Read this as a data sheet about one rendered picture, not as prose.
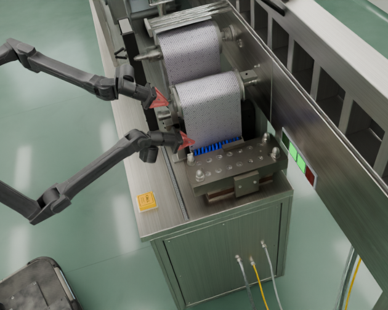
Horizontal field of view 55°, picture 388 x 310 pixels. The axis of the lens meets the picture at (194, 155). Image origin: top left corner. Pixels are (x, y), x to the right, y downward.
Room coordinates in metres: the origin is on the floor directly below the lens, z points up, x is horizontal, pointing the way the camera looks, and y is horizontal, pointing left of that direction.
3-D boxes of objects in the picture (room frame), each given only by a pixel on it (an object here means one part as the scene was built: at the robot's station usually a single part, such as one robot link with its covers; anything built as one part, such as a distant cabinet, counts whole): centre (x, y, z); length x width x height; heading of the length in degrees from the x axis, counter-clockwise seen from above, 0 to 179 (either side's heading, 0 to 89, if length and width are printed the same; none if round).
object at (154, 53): (1.42, 0.09, 1.33); 0.06 x 0.06 x 0.06; 9
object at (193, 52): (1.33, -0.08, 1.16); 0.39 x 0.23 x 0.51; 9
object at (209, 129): (1.14, -0.10, 1.11); 0.23 x 0.01 x 0.18; 99
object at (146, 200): (0.99, 0.23, 0.91); 0.07 x 0.07 x 0.02; 9
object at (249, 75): (1.22, -0.27, 1.28); 0.06 x 0.05 x 0.02; 99
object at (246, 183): (0.94, -0.19, 0.96); 0.10 x 0.03 x 0.11; 99
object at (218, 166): (1.03, -0.16, 1.00); 0.40 x 0.16 x 0.06; 99
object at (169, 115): (1.21, 0.07, 1.05); 0.06 x 0.05 x 0.31; 99
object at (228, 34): (1.47, -0.22, 1.33); 0.07 x 0.07 x 0.07; 9
